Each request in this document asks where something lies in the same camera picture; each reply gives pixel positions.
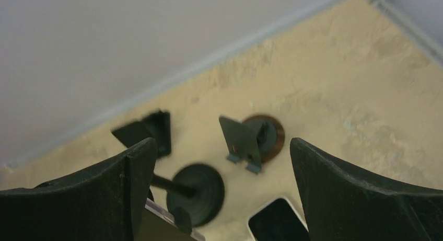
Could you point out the black round base phone stand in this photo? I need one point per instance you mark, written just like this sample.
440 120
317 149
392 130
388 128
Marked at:
197 191

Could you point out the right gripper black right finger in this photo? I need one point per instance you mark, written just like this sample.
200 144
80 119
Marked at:
342 201

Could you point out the white edged black phone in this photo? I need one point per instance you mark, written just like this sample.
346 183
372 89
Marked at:
277 220

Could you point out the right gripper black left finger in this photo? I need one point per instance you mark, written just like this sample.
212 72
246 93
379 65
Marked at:
101 202

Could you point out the black phone clear case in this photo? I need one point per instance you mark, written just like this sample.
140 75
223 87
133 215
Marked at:
158 224

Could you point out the black rectangular phone stand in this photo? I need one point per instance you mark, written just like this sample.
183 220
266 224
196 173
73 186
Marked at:
156 125

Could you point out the black brown disc phone stand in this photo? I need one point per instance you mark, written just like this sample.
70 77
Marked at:
255 140

